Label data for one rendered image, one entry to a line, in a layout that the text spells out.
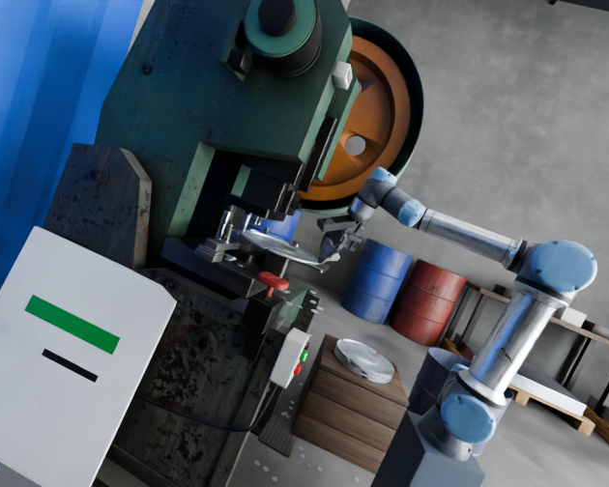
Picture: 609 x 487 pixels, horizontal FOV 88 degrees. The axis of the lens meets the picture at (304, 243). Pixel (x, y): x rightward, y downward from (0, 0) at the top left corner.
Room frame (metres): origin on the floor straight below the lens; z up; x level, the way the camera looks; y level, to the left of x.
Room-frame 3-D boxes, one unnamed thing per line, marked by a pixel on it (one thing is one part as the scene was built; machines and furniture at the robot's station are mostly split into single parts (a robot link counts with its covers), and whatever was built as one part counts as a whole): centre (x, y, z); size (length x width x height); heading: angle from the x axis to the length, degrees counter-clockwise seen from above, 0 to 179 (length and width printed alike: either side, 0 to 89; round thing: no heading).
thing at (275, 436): (1.06, 0.06, 0.14); 0.59 x 0.10 x 0.05; 78
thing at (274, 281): (0.72, 0.03, 0.72); 0.07 x 0.06 x 0.08; 78
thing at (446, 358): (1.57, -1.03, 0.24); 0.42 x 0.42 x 0.48
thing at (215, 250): (0.93, 0.23, 0.76); 0.17 x 0.06 x 0.10; 168
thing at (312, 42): (0.85, 0.26, 1.31); 0.22 x 0.12 x 0.22; 78
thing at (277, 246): (1.06, 0.07, 0.78); 0.29 x 0.29 x 0.01
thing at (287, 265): (1.06, 0.02, 0.72); 0.25 x 0.14 x 0.14; 78
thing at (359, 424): (1.45, -0.47, 0.18); 0.40 x 0.38 x 0.35; 85
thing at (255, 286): (1.09, 0.19, 0.68); 0.45 x 0.30 x 0.06; 168
